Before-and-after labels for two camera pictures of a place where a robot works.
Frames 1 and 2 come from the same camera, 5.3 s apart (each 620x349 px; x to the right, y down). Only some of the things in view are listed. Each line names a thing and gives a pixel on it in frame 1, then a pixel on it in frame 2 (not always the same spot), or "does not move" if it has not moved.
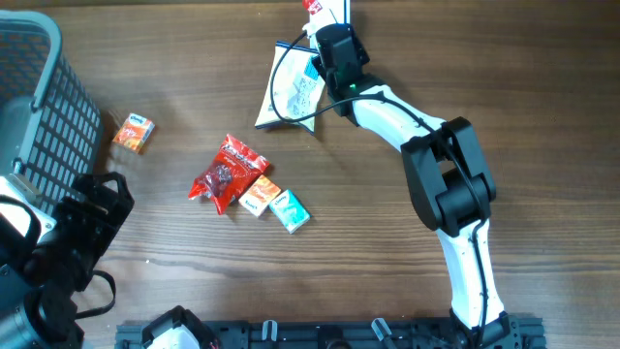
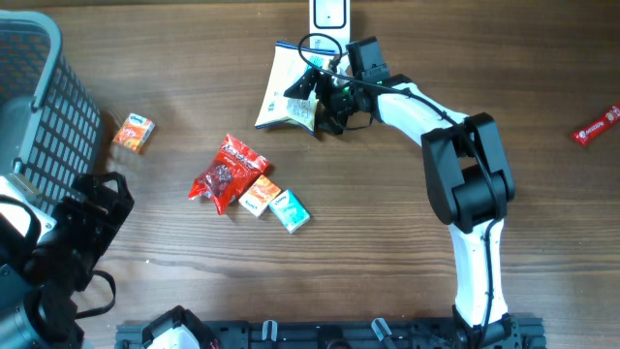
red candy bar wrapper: (312, 6) → (581, 136)
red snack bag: (235, 167) does not move
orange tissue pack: (135, 133) does not move
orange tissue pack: (260, 196) does not move
